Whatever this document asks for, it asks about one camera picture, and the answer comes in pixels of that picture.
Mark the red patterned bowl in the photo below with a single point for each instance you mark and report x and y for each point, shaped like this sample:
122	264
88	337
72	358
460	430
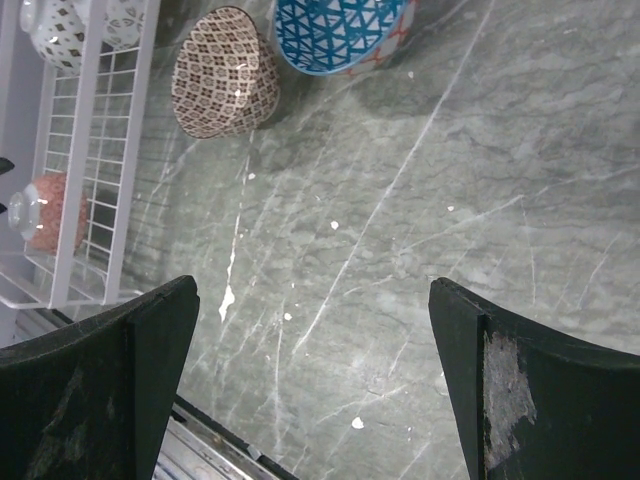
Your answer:
36	212

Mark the white petal pattern bowl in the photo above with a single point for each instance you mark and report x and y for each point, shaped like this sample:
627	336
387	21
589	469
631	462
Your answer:
124	20

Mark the olive leaf pattern bowl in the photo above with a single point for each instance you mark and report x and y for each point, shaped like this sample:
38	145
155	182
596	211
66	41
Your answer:
56	32

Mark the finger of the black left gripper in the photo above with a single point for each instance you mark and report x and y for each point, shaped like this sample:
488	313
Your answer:
5	165

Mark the blue triangle pattern bowl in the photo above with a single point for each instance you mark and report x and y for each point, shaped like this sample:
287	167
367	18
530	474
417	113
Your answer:
341	37

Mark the white wire dish rack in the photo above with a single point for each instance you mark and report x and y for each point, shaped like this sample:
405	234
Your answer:
88	126

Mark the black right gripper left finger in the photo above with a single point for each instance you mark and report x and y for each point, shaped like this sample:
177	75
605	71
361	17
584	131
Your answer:
92	400

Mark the brown geometric pattern bowl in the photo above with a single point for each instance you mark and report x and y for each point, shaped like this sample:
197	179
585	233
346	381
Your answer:
225	80

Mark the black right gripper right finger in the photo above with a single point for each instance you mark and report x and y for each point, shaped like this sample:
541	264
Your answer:
531	402

